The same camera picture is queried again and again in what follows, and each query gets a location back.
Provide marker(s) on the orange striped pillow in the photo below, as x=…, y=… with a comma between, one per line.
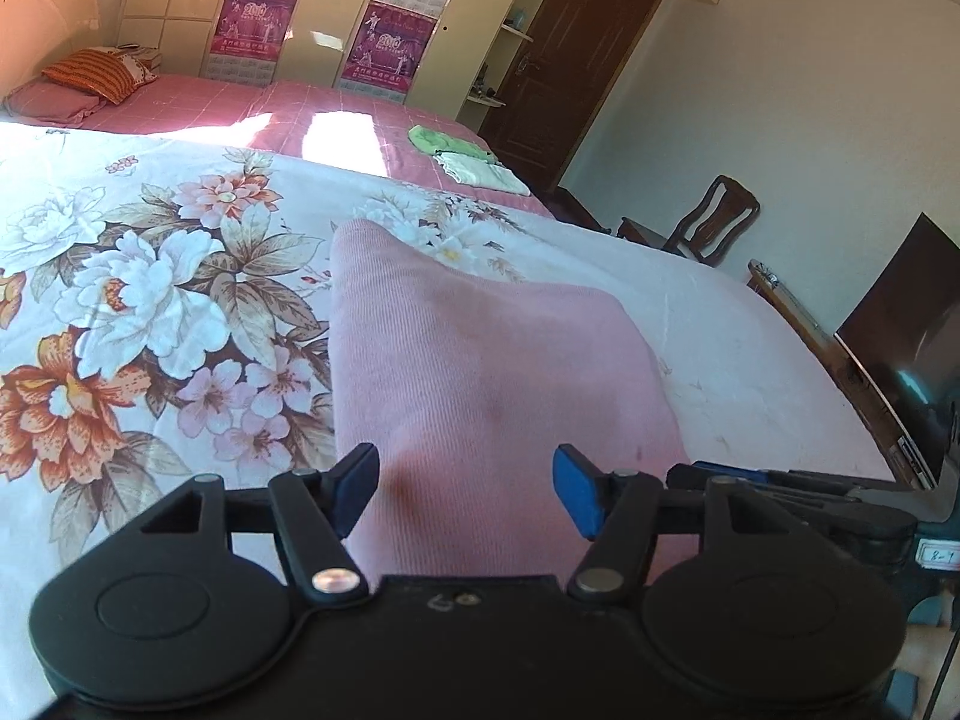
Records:
x=97, y=75

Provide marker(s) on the pink checked bed sheet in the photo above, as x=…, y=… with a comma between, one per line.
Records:
x=225, y=101

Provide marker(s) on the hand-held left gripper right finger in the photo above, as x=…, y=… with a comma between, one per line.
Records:
x=577, y=493

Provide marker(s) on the patterned white pillow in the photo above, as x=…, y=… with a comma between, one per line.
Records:
x=142, y=56

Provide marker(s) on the brown wooden television stand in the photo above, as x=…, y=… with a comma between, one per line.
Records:
x=810, y=330

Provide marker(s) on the white floral blanket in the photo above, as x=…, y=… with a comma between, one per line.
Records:
x=187, y=277

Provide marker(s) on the black flat television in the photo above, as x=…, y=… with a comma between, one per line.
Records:
x=907, y=330

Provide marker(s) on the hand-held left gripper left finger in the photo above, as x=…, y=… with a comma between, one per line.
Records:
x=357, y=485

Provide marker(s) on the dark wooden chair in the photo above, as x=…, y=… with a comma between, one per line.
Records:
x=720, y=217

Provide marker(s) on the cream wardrobe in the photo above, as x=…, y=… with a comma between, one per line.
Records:
x=322, y=7

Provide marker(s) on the cream wooden headboard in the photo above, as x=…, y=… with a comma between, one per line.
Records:
x=45, y=7

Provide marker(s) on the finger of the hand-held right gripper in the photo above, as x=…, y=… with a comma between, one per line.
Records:
x=795, y=486

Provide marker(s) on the pink knit sweater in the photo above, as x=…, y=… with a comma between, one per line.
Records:
x=465, y=375

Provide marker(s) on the cream corner shelf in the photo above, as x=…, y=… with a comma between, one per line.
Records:
x=510, y=37

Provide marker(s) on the pink pillow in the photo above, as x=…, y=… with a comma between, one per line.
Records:
x=52, y=101

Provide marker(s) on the dark brown door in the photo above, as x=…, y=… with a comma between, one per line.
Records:
x=592, y=52

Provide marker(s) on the pale green folded cloth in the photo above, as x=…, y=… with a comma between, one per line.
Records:
x=484, y=172

